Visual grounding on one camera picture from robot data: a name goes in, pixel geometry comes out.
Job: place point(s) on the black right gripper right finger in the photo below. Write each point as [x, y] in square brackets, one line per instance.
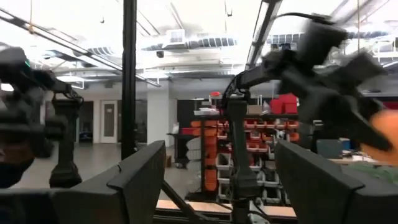
[314, 186]

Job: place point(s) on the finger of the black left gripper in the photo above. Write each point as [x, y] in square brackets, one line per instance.
[360, 68]
[363, 127]

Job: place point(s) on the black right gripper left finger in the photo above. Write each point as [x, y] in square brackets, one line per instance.
[136, 186]

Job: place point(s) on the orange fruit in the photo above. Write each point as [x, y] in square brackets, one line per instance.
[389, 124]

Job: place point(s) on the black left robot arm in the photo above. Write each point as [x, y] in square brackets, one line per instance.
[242, 149]

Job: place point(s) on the red storage boxes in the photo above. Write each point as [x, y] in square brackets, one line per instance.
[286, 104]

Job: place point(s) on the parts shelf with orange bins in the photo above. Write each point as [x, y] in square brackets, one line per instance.
[211, 140]

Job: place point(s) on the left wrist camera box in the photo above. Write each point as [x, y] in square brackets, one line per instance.
[320, 40]

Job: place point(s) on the black aluminium rig frame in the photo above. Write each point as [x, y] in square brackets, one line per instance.
[129, 77]

